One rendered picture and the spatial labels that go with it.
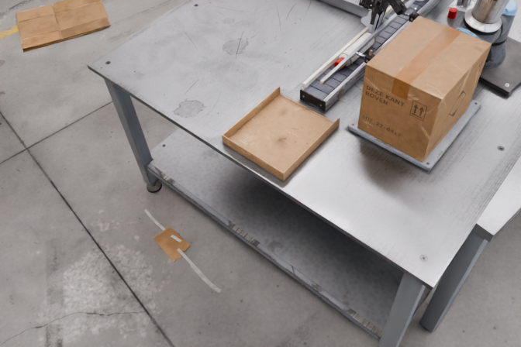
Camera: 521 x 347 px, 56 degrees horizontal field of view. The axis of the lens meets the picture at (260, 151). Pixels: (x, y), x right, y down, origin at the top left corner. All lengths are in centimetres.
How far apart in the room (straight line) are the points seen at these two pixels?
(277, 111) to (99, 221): 125
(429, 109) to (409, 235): 36
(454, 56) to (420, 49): 10
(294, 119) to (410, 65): 44
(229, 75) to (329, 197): 66
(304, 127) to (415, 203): 44
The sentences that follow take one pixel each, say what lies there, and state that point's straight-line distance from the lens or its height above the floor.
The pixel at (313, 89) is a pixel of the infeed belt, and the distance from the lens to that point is 173.
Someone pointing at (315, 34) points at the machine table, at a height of 83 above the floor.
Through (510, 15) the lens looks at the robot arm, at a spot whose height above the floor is 106.
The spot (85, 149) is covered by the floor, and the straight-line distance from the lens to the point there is 295.
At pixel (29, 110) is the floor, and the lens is 335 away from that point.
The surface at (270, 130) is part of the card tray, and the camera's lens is 165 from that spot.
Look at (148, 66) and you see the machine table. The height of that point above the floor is 83.
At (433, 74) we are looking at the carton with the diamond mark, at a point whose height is 112.
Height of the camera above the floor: 204
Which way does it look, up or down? 49 degrees down
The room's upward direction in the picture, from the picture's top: 5 degrees counter-clockwise
